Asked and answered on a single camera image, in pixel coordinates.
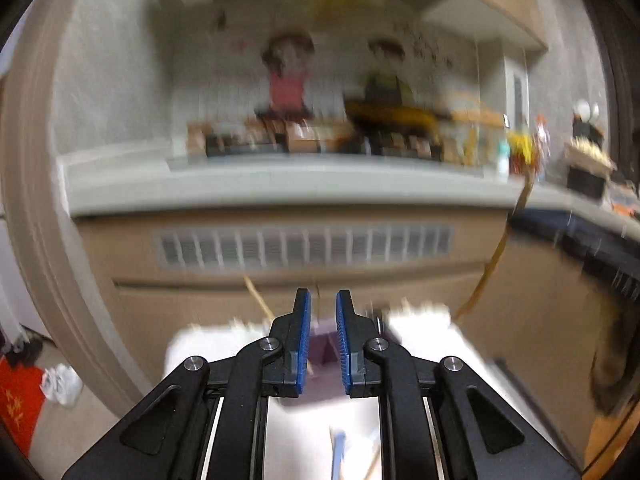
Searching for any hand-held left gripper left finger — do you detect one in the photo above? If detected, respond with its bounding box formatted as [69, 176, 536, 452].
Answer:
[62, 287, 312, 480]

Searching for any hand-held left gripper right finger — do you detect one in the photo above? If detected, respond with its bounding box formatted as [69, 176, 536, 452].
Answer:
[336, 289, 583, 480]

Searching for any purple plastic utensil holder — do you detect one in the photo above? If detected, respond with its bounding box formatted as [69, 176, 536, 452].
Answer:
[306, 310, 388, 402]

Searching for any blue plastic spoon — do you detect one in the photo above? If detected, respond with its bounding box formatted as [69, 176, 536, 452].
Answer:
[330, 429, 349, 480]

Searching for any black pot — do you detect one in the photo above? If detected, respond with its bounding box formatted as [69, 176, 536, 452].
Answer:
[567, 165, 607, 200]

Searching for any white table cloth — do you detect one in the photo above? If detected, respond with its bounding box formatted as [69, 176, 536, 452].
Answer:
[165, 301, 571, 480]

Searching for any large grey vent grille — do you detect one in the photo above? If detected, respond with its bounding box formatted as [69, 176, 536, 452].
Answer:
[156, 224, 456, 271]

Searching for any yellow-lidded jar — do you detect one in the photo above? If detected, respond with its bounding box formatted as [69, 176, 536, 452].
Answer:
[507, 132, 538, 173]

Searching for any black utensil rack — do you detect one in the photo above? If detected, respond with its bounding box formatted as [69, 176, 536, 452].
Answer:
[572, 120, 608, 143]

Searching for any teal-capped small bottle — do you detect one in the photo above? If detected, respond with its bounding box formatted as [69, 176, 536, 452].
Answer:
[496, 140, 512, 183]

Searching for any small yellow bottle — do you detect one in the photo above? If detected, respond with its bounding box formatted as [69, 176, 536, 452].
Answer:
[462, 127, 481, 166]

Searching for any grey-topped wooden kitchen counter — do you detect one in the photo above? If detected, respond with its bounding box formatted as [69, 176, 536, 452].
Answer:
[57, 152, 640, 461]

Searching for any white sneaker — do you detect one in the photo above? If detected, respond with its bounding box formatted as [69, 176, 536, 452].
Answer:
[40, 367, 66, 403]
[57, 364, 83, 406]

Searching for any black shoe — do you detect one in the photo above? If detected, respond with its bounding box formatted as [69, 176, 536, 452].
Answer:
[0, 332, 26, 361]
[20, 329, 47, 358]

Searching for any red doormat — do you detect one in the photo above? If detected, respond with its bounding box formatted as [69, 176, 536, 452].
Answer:
[0, 360, 48, 458]

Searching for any white wall-mounted unit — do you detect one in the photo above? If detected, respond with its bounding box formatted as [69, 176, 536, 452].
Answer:
[502, 55, 531, 131]

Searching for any black wok with yellow handle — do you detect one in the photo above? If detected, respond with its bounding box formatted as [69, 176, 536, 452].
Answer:
[345, 92, 508, 133]

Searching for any cartoon wall sticker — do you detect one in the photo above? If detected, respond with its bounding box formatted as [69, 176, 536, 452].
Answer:
[220, 20, 481, 126]

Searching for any beige door frame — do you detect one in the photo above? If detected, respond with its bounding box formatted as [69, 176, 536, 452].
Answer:
[0, 0, 166, 411]

